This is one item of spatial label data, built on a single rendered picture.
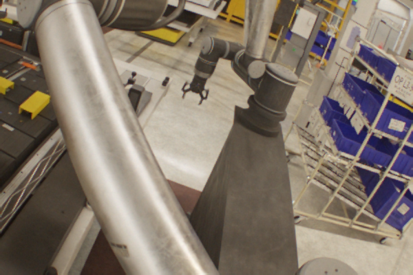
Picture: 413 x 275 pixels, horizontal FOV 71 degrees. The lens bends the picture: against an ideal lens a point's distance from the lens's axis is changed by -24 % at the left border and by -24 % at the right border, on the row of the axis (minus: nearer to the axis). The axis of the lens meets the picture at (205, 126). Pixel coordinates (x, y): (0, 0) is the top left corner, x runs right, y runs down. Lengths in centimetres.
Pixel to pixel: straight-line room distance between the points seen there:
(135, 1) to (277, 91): 128
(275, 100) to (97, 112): 152
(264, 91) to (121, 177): 154
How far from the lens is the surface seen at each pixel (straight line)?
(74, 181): 127
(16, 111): 135
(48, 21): 65
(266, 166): 175
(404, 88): 279
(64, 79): 57
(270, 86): 195
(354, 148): 299
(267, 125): 202
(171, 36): 620
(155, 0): 84
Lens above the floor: 170
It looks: 25 degrees down
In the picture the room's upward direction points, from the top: 23 degrees clockwise
